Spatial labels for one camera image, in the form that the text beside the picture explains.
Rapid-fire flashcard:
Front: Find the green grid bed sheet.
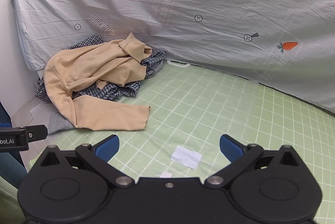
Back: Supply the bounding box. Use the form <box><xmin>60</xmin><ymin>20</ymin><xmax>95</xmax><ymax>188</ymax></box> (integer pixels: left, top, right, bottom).
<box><xmin>14</xmin><ymin>64</ymin><xmax>334</xmax><ymax>223</ymax></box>

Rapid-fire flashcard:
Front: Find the beige long sleeve shirt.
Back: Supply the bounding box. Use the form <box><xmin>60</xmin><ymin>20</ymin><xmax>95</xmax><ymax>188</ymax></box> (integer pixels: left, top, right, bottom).
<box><xmin>44</xmin><ymin>34</ymin><xmax>152</xmax><ymax>131</ymax></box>

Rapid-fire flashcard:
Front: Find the grey garment under pile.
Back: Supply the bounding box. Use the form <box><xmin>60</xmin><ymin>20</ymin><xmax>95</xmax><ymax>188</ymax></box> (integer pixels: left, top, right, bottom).
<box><xmin>48</xmin><ymin>112</ymin><xmax>75</xmax><ymax>134</ymax></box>

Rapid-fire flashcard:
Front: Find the white paper label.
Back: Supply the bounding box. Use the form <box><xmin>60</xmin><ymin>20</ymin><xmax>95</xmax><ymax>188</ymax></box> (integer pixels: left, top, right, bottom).
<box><xmin>170</xmin><ymin>145</ymin><xmax>202</xmax><ymax>170</ymax></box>

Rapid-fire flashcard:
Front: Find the grey printed bed sheet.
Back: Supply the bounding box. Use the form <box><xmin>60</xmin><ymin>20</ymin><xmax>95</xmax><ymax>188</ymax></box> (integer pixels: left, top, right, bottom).
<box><xmin>14</xmin><ymin>0</ymin><xmax>334</xmax><ymax>111</ymax></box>

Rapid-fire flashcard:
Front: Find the small white paper scrap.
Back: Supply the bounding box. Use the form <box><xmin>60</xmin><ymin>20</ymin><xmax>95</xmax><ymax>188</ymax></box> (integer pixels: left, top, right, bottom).
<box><xmin>156</xmin><ymin>171</ymin><xmax>172</xmax><ymax>178</ymax></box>

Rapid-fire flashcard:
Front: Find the blue checkered shirt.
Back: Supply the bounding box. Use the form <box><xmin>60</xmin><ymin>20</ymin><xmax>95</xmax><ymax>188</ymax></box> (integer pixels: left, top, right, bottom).
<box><xmin>35</xmin><ymin>35</ymin><xmax>166</xmax><ymax>102</ymax></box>

